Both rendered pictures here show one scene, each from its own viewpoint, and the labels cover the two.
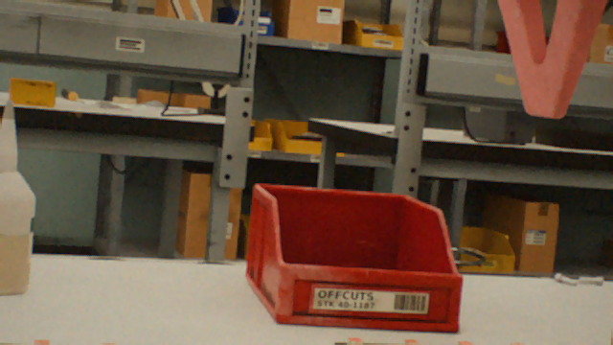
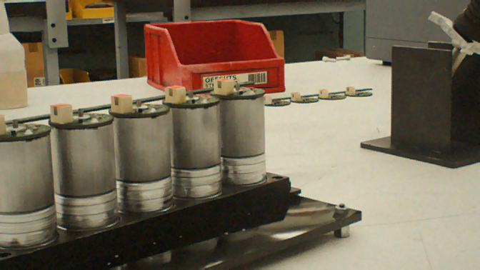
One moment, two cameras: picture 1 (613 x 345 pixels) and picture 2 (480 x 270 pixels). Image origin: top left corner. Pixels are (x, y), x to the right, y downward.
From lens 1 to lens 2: 0.18 m
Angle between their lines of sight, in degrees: 13
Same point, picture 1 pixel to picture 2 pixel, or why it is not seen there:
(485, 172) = (236, 12)
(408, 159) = (182, 10)
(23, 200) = (18, 49)
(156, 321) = not seen: hidden behind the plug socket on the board
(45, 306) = (46, 110)
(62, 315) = not seen: hidden behind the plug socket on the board
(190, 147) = (22, 21)
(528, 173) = (265, 9)
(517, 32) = not seen: outside the picture
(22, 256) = (23, 83)
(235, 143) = (56, 14)
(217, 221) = (52, 73)
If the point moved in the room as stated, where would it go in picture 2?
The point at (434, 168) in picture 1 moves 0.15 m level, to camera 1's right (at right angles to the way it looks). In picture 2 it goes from (201, 13) to (242, 12)
